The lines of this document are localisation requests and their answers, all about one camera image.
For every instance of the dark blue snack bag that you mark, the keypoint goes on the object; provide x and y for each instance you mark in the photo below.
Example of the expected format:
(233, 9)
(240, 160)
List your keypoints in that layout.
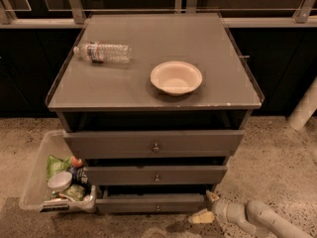
(78, 175)

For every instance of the small white bowl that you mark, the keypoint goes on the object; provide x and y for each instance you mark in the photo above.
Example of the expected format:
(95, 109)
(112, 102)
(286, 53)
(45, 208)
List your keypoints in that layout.
(60, 181)

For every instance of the white paper bowl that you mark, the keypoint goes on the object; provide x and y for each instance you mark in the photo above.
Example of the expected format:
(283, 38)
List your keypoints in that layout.
(176, 77)

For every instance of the orange round object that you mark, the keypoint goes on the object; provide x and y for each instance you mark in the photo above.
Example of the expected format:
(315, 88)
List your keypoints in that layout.
(76, 162)

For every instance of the green chip bag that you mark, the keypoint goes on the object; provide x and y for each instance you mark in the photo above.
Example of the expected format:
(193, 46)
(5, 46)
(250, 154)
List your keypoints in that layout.
(56, 165)

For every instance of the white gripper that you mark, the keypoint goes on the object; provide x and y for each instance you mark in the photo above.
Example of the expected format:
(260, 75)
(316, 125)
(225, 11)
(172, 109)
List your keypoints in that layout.
(219, 206)

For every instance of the green snack packet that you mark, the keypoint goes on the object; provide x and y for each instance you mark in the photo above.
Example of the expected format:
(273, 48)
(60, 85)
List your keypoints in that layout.
(75, 192)

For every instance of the grey drawer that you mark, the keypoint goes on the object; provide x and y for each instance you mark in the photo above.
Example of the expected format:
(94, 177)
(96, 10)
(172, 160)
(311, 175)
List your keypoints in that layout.
(153, 199)
(151, 175)
(154, 144)

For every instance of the grey bottom drawer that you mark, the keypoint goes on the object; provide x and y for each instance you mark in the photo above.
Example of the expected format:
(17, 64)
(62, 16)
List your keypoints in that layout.
(153, 199)

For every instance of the clear plastic water bottle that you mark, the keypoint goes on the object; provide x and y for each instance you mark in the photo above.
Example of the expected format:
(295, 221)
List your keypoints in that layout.
(103, 52)

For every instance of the grey middle drawer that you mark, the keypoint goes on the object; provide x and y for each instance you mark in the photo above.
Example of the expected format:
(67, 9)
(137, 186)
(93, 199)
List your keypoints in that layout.
(151, 175)

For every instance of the grey drawer cabinet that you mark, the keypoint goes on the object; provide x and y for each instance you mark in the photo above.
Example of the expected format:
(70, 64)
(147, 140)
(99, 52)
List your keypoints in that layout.
(92, 97)

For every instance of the grey top drawer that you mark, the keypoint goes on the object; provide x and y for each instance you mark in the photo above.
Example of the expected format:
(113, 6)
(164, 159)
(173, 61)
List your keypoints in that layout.
(154, 144)

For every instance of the metal window frame rail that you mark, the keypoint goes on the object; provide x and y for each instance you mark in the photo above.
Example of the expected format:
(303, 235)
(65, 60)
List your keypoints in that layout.
(234, 13)

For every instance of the clear plastic storage bin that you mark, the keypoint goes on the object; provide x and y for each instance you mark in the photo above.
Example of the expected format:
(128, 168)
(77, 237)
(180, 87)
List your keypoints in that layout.
(37, 196)

